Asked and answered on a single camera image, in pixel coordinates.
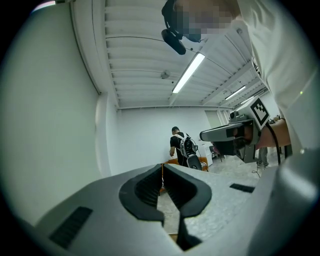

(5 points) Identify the long ceiling light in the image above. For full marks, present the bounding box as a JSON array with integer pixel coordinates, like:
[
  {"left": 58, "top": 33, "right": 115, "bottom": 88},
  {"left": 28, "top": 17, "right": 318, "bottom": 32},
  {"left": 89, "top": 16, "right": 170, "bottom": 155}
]
[
  {"left": 224, "top": 85, "right": 247, "bottom": 101},
  {"left": 239, "top": 95, "right": 256, "bottom": 105},
  {"left": 171, "top": 51, "right": 206, "bottom": 94}
]

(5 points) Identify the black head-mounted camera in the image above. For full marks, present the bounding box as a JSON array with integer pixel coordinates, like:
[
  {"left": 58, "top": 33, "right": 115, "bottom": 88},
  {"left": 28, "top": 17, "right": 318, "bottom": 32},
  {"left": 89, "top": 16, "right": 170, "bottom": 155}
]
[{"left": 161, "top": 0, "right": 202, "bottom": 56}]

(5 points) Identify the black chair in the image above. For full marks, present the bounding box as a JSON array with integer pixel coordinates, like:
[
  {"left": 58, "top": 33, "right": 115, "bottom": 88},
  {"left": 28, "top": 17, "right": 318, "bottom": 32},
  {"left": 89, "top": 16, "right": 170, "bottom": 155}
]
[{"left": 208, "top": 145, "right": 226, "bottom": 163}]

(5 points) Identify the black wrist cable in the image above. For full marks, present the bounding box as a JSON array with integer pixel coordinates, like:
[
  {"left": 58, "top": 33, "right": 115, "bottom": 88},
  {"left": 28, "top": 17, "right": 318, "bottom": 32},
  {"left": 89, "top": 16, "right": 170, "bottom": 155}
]
[{"left": 264, "top": 122, "right": 282, "bottom": 166}]

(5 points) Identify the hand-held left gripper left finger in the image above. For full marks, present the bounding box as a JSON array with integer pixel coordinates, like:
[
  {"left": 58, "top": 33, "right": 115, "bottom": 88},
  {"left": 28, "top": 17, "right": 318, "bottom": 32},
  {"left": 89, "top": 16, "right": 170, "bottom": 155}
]
[{"left": 32, "top": 163, "right": 181, "bottom": 256}]

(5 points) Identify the person's head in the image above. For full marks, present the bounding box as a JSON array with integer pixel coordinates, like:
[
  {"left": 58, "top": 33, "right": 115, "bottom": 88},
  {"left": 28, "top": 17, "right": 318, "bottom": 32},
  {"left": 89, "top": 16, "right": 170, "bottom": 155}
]
[{"left": 173, "top": 0, "right": 242, "bottom": 36}]

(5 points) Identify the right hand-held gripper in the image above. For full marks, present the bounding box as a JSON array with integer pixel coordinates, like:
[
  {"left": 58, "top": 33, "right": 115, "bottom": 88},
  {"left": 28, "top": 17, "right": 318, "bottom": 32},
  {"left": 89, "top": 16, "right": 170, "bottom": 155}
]
[{"left": 199, "top": 96, "right": 271, "bottom": 164}]

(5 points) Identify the person's white t-shirt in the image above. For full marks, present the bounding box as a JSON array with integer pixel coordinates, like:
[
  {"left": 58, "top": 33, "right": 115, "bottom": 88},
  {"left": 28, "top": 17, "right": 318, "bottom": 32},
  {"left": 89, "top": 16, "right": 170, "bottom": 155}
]
[{"left": 231, "top": 0, "right": 320, "bottom": 156}]

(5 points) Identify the person's right hand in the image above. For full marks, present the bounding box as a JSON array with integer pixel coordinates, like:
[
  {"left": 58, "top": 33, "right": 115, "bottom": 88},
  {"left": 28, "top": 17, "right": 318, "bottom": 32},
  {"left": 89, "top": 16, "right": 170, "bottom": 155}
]
[{"left": 233, "top": 126, "right": 253, "bottom": 146}]

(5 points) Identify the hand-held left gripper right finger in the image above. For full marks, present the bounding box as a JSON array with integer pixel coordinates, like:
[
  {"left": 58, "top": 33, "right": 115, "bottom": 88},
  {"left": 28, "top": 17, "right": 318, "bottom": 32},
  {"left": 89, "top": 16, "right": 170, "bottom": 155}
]
[{"left": 162, "top": 147, "right": 320, "bottom": 256}]

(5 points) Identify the person's right forearm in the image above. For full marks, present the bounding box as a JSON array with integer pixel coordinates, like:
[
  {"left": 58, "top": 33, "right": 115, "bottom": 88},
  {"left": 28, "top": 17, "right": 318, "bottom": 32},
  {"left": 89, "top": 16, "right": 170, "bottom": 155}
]
[{"left": 257, "top": 117, "right": 292, "bottom": 151}]

